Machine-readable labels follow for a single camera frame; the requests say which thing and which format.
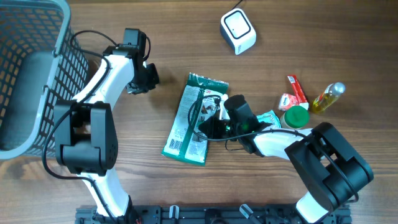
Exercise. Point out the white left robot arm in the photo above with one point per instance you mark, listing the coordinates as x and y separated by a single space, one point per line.
86 142

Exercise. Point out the green 3M glove package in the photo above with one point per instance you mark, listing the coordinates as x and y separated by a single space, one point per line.
199 102

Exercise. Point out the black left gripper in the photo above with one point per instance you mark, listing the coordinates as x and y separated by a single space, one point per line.
150 74

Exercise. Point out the white barcode scanner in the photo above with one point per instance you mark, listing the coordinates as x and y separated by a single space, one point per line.
237 31

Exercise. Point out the red tissue packet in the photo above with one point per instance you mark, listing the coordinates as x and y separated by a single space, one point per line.
287 101

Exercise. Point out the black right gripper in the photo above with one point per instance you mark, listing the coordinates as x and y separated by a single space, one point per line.
213 132

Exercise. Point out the grey plastic mesh basket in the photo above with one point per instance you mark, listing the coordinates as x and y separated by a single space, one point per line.
39 65

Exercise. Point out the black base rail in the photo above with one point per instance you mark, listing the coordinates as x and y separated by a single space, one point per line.
217 214

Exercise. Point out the red-lidded white cup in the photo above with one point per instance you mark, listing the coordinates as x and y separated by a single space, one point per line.
295 118

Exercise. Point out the light teal wipes packet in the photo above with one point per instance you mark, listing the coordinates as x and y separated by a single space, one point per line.
270 118

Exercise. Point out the yellow liquid Vim bottle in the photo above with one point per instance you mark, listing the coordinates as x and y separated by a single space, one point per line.
328 97

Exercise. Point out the red stick sachet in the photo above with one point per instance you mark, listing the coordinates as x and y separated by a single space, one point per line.
302 100

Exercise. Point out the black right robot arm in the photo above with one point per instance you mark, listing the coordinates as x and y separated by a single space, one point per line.
329 166

